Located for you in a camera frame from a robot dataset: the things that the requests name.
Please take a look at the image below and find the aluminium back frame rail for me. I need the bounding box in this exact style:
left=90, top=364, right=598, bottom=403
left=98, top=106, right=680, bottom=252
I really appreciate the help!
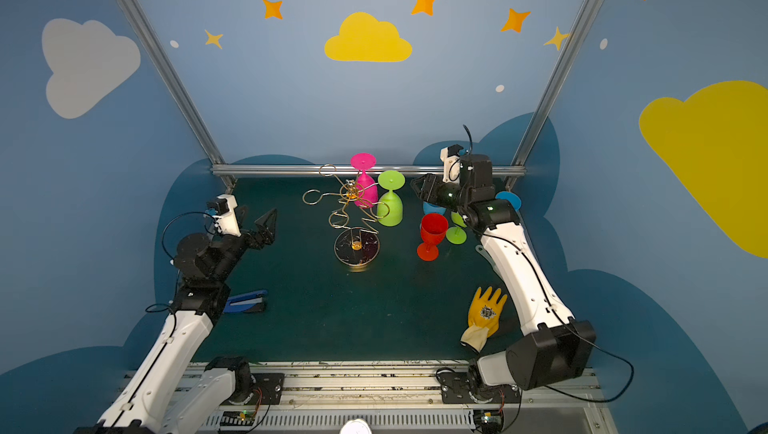
left=209, top=163, right=527, bottom=178

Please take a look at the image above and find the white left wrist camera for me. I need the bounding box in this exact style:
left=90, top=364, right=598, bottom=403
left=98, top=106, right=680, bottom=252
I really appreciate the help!
left=206, top=194, right=241, bottom=237

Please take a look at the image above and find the gold wire wine glass rack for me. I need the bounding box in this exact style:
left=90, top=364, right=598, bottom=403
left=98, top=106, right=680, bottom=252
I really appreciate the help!
left=301, top=164, right=390, bottom=272

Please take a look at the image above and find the blue wine glass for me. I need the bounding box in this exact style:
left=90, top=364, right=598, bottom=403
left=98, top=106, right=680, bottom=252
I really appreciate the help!
left=496, top=190, right=522, bottom=211
left=422, top=201, right=446, bottom=216

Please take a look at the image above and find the green wine glass back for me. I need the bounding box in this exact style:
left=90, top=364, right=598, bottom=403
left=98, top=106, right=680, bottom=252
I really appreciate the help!
left=376, top=170, right=405, bottom=227

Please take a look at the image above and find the magenta wine glass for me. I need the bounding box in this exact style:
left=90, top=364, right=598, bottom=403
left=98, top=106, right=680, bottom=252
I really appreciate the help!
left=350, top=152, right=378, bottom=208

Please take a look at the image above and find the aluminium frame post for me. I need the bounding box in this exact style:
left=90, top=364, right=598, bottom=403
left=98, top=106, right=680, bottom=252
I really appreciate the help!
left=116, top=0, right=226, bottom=171
left=505, top=0, right=604, bottom=190

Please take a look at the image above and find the red wine glass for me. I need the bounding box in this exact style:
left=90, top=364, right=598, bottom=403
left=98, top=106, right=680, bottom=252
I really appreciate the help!
left=417, top=213, right=449, bottom=262

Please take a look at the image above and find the yellow work glove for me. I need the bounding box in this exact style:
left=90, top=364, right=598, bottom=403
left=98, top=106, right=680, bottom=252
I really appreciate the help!
left=460, top=287, right=508, bottom=353

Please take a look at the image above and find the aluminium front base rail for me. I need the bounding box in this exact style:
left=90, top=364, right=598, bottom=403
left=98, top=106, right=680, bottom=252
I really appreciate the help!
left=119, top=358, right=607, bottom=434

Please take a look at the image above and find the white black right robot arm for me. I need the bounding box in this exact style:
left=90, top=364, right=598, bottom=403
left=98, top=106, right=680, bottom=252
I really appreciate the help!
left=411, top=144, right=596, bottom=392

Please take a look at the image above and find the green wine glass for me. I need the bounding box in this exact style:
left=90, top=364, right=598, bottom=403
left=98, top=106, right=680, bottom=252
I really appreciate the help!
left=376, top=170, right=405, bottom=227
left=445, top=211, right=467, bottom=245

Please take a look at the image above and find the aluminium right frame post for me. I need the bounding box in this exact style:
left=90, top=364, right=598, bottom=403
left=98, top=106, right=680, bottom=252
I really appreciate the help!
left=505, top=0, right=604, bottom=190

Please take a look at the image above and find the aluminium left frame post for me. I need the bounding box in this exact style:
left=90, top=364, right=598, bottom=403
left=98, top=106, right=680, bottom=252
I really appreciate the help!
left=116, top=0, right=226, bottom=171

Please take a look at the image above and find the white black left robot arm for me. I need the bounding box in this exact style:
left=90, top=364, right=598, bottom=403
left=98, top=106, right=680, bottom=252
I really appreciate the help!
left=88, top=196, right=278, bottom=433

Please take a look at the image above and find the green wine glass front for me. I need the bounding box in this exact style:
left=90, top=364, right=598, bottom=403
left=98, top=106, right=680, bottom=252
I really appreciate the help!
left=445, top=211, right=467, bottom=245

